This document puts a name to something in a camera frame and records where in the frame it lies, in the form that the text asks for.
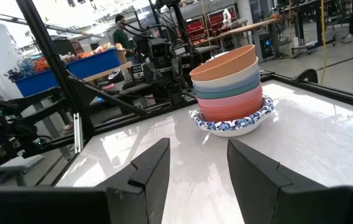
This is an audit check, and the black curved cable loop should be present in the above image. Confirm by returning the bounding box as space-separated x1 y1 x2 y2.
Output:
293 68 319 84

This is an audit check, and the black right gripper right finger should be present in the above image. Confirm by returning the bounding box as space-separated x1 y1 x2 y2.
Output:
227 139 329 224

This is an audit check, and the teal bowl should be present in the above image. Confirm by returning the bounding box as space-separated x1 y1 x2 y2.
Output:
194 79 262 100

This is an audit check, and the large blue storage bin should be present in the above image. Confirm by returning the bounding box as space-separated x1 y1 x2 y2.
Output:
66 49 122 80

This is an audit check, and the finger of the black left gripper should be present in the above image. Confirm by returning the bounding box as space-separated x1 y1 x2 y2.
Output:
171 57 184 83
143 60 155 85

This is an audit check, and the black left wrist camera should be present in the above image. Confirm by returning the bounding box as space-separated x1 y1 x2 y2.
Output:
147 37 172 60

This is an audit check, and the small blue storage bin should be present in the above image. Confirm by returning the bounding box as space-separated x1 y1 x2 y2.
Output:
14 68 60 98

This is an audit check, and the light blue bowl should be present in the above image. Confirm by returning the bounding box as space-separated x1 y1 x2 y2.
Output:
193 70 261 93

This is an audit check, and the black equipment with green light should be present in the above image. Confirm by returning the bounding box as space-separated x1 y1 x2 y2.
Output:
0 86 58 167

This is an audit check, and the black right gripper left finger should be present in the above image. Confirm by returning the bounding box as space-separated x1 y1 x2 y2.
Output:
97 138 172 224

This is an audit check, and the computer with blue light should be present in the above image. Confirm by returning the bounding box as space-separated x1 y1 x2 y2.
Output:
259 32 275 60

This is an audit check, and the long wooden table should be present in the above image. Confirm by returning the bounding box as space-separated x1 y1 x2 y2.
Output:
209 12 296 60

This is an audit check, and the pink bowl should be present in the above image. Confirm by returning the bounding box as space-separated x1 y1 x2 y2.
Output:
196 84 263 109

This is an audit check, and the yellow cable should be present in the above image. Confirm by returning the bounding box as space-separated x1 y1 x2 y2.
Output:
319 0 328 85

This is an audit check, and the orange bowl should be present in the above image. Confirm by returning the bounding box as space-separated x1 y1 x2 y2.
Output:
189 44 257 82

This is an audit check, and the wooden shelf board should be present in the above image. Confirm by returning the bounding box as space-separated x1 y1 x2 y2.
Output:
83 61 134 83

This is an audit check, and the person by blue bin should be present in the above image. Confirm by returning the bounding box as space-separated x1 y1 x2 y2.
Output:
112 14 137 65

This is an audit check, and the red tool cart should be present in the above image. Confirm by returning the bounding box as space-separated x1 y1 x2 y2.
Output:
206 6 238 32
185 17 210 43

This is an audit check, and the black aluminium table frame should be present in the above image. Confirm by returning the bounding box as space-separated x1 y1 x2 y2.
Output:
14 0 353 187

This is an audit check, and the grey stool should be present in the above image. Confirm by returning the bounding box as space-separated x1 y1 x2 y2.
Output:
0 154 46 187

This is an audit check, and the silver metal bracket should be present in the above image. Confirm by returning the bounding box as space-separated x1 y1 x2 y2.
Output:
73 112 83 154

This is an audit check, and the red bowl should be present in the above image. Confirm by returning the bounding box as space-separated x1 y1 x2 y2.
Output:
198 93 264 123

